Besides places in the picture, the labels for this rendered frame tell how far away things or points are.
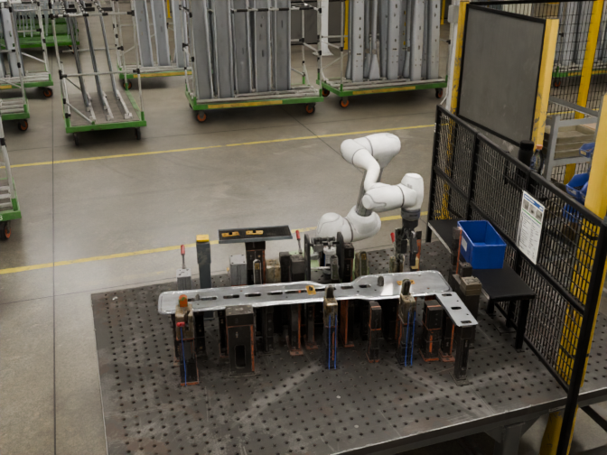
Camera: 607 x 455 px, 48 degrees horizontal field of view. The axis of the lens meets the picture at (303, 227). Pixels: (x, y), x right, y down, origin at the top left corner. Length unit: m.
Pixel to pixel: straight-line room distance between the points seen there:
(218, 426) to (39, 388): 1.85
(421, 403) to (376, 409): 0.20
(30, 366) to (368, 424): 2.54
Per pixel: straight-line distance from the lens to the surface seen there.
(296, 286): 3.27
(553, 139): 5.43
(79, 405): 4.33
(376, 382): 3.17
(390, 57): 11.18
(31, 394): 4.52
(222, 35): 9.92
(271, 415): 2.96
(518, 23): 5.44
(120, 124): 9.05
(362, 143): 3.54
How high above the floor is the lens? 2.58
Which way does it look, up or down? 24 degrees down
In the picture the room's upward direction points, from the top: straight up
